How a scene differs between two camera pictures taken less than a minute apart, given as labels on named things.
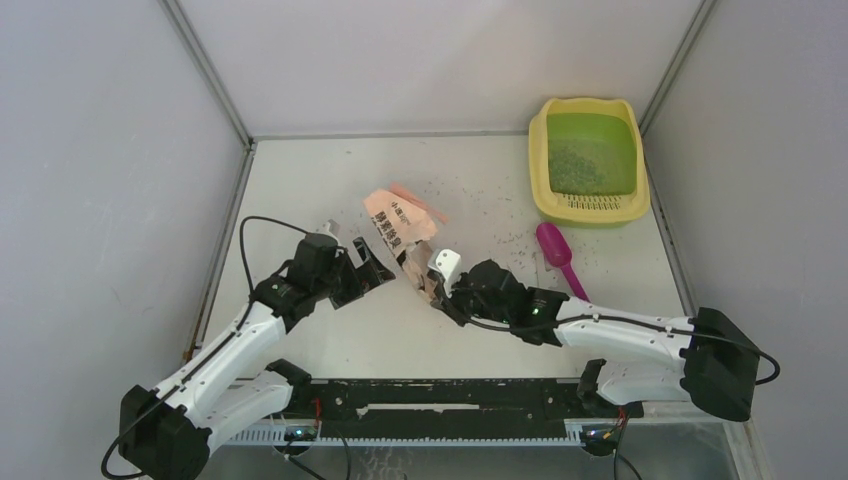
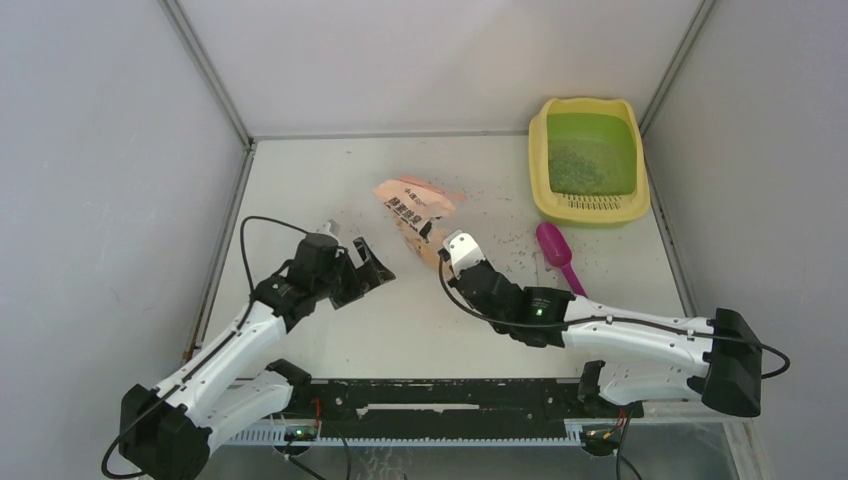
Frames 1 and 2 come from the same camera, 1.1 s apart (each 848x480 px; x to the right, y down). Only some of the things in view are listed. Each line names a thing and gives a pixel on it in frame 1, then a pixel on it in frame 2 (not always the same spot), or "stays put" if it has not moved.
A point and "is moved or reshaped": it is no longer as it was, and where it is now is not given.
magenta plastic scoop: [557, 251] stays put
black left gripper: [367, 276] stays put
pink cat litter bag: [406, 222] is moved or reshaped
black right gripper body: [465, 304] stays put
